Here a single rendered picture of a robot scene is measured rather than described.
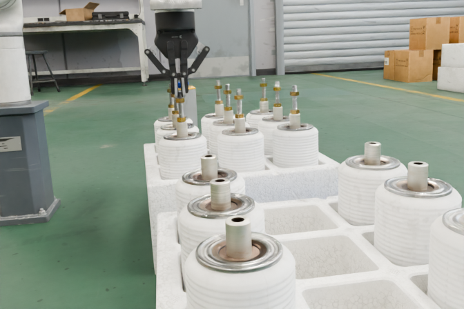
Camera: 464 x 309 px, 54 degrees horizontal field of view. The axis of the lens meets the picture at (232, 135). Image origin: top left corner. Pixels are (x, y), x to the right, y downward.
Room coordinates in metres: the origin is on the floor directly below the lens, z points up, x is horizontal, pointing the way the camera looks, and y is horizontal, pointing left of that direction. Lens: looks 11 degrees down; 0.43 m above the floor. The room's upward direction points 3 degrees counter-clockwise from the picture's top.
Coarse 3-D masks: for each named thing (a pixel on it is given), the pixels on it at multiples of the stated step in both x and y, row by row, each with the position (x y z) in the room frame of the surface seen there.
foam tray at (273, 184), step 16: (144, 144) 1.18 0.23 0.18; (272, 160) 0.98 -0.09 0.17; (320, 160) 0.94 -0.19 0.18; (160, 176) 0.87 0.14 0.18; (256, 176) 0.85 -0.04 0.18; (272, 176) 0.85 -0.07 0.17; (288, 176) 0.86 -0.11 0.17; (304, 176) 0.86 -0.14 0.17; (320, 176) 0.87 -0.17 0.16; (336, 176) 0.88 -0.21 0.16; (160, 192) 0.81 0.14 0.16; (256, 192) 0.85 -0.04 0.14; (272, 192) 0.85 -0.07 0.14; (288, 192) 0.86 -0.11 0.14; (304, 192) 0.86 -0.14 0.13; (320, 192) 0.87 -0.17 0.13; (336, 192) 0.88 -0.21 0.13; (160, 208) 0.81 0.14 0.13; (176, 208) 0.81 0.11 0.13
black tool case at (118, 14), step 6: (96, 12) 5.41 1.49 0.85; (102, 12) 5.43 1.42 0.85; (108, 12) 5.45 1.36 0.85; (114, 12) 5.46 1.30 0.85; (120, 12) 5.48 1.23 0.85; (126, 12) 5.50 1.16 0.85; (96, 18) 5.41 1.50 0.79; (102, 18) 5.43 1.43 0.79; (108, 18) 5.44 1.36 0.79; (114, 18) 5.46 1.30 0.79; (120, 18) 5.48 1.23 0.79; (126, 18) 5.49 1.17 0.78
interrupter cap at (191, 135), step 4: (176, 132) 0.93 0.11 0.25; (188, 132) 0.93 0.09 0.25; (192, 132) 0.92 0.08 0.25; (196, 132) 0.92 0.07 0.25; (164, 136) 0.89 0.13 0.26; (168, 136) 0.89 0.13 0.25; (172, 136) 0.90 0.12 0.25; (176, 136) 0.91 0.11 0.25; (188, 136) 0.90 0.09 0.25; (192, 136) 0.88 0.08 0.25; (196, 136) 0.87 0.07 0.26; (200, 136) 0.89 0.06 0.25; (172, 140) 0.86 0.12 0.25; (176, 140) 0.86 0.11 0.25; (180, 140) 0.86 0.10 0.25
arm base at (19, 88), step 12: (0, 48) 1.13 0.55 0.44; (12, 48) 1.15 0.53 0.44; (0, 60) 1.13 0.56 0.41; (12, 60) 1.14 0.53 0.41; (24, 60) 1.18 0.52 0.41; (0, 72) 1.13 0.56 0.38; (12, 72) 1.14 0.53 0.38; (24, 72) 1.17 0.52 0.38; (0, 84) 1.13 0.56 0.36; (12, 84) 1.14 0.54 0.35; (24, 84) 1.16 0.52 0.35; (0, 96) 1.13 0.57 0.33; (12, 96) 1.14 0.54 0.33; (24, 96) 1.16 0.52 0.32
